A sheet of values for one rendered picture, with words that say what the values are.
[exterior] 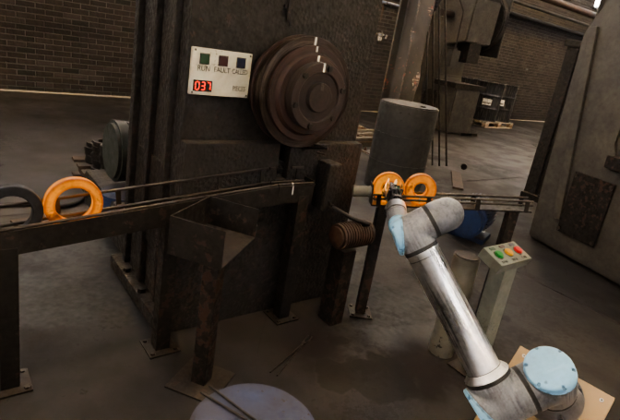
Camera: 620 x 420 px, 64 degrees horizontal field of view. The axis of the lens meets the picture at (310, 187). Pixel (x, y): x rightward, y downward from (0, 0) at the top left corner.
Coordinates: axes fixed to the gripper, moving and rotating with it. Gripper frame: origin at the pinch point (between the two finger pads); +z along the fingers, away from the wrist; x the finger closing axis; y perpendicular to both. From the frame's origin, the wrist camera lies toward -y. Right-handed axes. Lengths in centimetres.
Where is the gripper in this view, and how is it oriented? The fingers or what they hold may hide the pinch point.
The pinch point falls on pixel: (388, 184)
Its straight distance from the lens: 244.6
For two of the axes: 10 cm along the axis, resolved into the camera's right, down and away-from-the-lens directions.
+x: -9.9, -1.4, -0.7
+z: 0.2, -5.7, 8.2
